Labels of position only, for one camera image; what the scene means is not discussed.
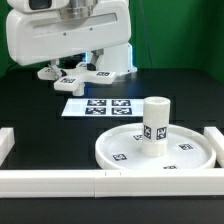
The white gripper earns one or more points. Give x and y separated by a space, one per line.
79 27

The white cross-shaped table base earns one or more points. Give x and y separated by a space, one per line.
75 79

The white right fence bar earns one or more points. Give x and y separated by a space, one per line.
216 140

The white left fence bar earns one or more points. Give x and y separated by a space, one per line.
7 141

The white marker sheet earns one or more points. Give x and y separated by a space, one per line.
103 108

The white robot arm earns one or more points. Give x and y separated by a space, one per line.
116 59

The white round table top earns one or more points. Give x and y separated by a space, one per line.
121 148

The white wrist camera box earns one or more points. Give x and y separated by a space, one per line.
30 6

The white fence bar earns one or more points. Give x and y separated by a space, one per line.
110 183
7 141
216 140

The white front fence bar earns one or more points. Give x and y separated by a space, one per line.
110 183

